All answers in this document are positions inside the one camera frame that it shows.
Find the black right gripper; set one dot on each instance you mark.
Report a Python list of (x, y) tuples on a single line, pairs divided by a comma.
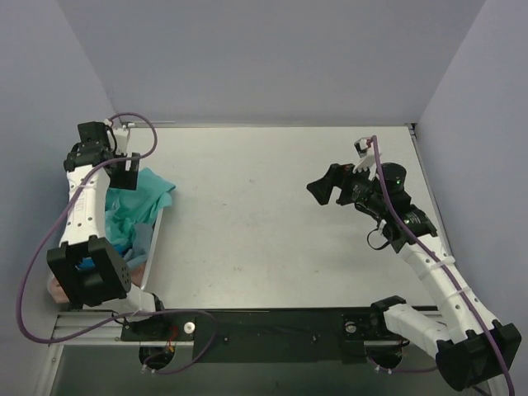
[(344, 184)]

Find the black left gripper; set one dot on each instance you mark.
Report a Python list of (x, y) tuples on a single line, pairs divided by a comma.
[(124, 177)]

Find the teal t shirt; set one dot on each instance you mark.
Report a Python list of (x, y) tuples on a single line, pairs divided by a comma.
[(124, 209)]

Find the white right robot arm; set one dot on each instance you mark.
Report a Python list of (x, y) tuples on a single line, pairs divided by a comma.
[(470, 345)]

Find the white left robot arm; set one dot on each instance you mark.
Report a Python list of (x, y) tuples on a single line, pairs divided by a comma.
[(88, 184)]

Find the light blue t shirt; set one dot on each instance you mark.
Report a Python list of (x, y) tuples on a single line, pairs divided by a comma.
[(140, 248)]

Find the pink t shirt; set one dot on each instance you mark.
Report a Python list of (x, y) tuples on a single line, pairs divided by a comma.
[(57, 293)]

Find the white laundry bin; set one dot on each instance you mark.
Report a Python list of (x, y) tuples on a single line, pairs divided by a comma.
[(94, 272)]

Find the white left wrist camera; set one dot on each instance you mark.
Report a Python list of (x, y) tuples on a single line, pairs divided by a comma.
[(119, 138)]

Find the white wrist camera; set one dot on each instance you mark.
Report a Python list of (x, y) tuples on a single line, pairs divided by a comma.
[(119, 138), (369, 154)]

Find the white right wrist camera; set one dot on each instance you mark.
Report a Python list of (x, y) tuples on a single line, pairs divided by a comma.
[(369, 154)]

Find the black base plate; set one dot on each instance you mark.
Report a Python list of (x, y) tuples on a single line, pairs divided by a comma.
[(272, 335)]

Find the aluminium frame rail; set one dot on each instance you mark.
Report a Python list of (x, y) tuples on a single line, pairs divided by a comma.
[(73, 322)]

